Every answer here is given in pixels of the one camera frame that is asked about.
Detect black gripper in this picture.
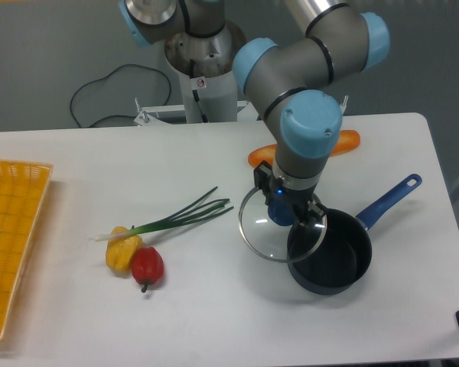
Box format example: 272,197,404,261
253,160,327,229

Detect glass lid with blue knob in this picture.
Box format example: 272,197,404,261
238,188,327,263

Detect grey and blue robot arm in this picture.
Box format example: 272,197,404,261
119,1,390,226

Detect dark blue saucepan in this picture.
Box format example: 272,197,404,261
288,174,422,295

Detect orange baguette bread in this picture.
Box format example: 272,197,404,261
247,130,361,168

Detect green spring onion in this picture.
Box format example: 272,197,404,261
93,187,234,242

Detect red bell pepper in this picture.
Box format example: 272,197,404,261
131,247,164,293

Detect yellow bell pepper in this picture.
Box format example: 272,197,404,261
105,235,143,274

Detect yellow woven basket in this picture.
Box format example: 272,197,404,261
0,159,54,340

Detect black cable on floor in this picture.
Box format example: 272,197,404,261
69,63,172,128

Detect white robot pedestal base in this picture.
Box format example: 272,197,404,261
132,22,272,127

